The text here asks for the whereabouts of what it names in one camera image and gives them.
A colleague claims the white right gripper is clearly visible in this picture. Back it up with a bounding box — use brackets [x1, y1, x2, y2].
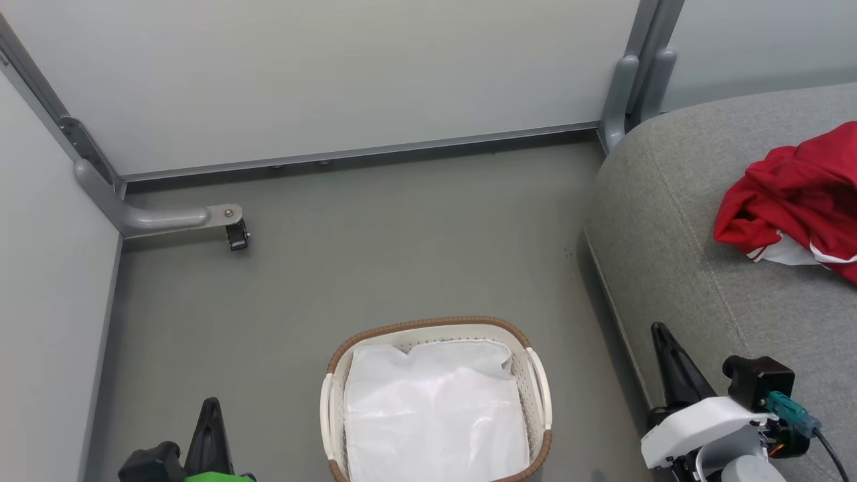
[641, 323, 772, 480]

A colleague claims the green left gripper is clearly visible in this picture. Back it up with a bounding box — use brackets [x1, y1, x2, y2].
[184, 398, 256, 482]

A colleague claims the red and white garment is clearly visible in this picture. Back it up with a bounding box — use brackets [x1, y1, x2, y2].
[713, 121, 857, 286]

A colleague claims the grey fabric sofa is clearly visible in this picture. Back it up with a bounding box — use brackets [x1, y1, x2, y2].
[584, 82, 857, 482]

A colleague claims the white laundry basket brown rim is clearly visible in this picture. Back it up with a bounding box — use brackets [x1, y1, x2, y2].
[319, 316, 554, 482]

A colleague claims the white basket liner cloth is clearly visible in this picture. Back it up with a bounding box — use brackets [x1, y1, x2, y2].
[343, 339, 531, 482]

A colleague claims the grey partition leg with plate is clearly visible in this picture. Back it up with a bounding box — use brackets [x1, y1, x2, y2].
[74, 159, 244, 239]

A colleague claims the grey rounded partition foot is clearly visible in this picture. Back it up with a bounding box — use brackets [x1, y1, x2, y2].
[637, 48, 677, 123]
[600, 55, 639, 153]

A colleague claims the teal right camera connector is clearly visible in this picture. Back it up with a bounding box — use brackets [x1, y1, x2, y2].
[767, 392, 823, 438]

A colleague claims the short grey partition floor rail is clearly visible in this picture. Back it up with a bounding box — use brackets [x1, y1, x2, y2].
[79, 234, 125, 482]

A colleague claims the black right camera cable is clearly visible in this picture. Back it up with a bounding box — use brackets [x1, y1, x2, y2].
[813, 428, 852, 482]

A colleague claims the long grey partition floor rail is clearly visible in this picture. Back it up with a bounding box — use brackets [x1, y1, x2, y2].
[122, 121, 601, 183]

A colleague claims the grey double partition post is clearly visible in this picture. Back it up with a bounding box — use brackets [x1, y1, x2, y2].
[624, 0, 686, 128]

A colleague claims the grey partition frame with bracket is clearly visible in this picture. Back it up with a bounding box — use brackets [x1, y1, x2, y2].
[0, 13, 128, 198]

